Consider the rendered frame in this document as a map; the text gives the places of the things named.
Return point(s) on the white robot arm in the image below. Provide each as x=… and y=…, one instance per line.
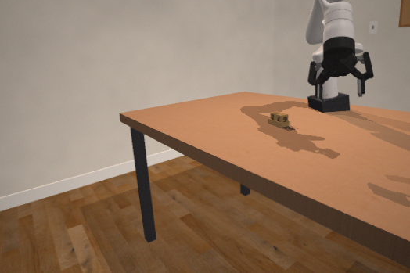
x=338, y=21

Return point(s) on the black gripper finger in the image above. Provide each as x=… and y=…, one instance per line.
x=322, y=78
x=364, y=59

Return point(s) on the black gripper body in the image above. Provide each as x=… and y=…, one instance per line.
x=335, y=49

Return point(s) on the tan cube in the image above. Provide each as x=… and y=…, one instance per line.
x=282, y=117
x=273, y=115

